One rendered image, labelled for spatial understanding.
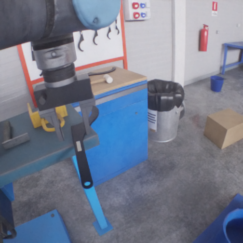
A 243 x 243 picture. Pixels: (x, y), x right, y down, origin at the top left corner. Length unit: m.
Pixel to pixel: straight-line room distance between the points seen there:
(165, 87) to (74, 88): 1.89
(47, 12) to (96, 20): 0.06
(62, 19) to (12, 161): 0.50
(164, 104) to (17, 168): 1.57
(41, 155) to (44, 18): 0.46
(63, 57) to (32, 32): 0.15
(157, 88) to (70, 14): 2.03
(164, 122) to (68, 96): 1.70
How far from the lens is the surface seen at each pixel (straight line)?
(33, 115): 0.73
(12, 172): 0.61
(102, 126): 1.41
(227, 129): 2.12
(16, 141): 0.70
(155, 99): 1.86
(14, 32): 0.21
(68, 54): 0.37
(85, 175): 0.47
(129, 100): 1.45
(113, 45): 2.60
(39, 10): 0.21
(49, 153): 0.59
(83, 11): 0.23
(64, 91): 0.40
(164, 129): 2.09
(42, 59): 0.37
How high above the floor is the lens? 1.41
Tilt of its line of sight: 32 degrees down
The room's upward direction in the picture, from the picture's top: 6 degrees counter-clockwise
